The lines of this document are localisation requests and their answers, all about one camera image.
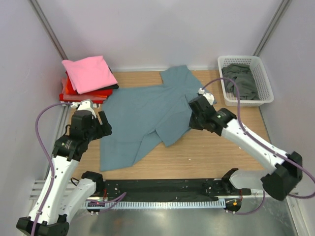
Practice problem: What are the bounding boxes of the blue-grey t shirt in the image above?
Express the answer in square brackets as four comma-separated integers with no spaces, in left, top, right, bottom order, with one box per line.
[100,65,202,172]

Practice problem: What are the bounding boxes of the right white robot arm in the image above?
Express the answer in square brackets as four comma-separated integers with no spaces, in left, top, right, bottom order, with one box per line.
[189,95,303,201]

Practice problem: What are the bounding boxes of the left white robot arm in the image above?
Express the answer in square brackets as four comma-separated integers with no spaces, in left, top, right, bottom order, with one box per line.
[16,109,112,236]

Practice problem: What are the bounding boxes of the light red folded t shirt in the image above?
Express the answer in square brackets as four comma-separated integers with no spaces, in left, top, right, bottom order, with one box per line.
[59,78,107,104]

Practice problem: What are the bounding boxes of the black folded t shirt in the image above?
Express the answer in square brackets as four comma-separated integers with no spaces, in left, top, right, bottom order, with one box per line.
[97,65,120,91]

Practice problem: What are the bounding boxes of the pink folded t shirt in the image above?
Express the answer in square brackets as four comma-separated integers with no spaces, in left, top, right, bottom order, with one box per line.
[62,56,118,94]

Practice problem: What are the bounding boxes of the dark grey t shirt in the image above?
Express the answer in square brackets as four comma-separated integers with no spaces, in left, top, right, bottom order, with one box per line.
[222,64,259,100]

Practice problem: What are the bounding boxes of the white plastic basket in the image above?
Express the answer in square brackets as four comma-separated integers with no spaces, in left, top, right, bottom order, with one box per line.
[218,55,274,107]

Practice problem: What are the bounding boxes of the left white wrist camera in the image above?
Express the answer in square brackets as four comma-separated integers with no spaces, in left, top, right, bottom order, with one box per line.
[70,99,97,118]

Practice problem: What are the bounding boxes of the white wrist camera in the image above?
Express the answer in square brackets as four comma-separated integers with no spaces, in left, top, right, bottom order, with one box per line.
[70,99,97,118]
[198,88,215,105]

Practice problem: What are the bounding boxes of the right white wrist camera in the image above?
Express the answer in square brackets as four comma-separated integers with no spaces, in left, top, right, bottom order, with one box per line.
[198,88,215,105]

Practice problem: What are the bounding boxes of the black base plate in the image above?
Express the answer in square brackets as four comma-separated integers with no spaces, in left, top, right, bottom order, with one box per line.
[92,178,252,202]

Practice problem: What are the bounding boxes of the white slotted cable duct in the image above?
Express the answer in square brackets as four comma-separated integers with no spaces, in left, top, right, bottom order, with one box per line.
[83,200,226,209]

